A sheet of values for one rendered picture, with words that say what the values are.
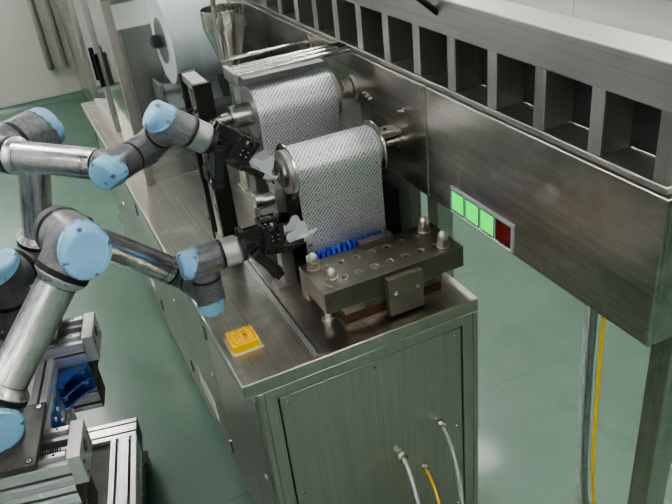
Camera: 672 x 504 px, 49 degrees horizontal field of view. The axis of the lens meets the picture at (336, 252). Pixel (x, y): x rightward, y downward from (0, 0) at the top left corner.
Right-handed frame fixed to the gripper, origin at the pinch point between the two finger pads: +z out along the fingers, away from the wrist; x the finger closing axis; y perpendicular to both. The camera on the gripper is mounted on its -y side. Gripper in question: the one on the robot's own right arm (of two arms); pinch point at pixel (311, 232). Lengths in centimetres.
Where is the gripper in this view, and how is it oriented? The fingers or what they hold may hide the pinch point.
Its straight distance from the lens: 191.7
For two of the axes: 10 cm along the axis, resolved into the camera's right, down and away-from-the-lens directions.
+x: -4.3, -4.3, 8.0
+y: -1.0, -8.5, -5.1
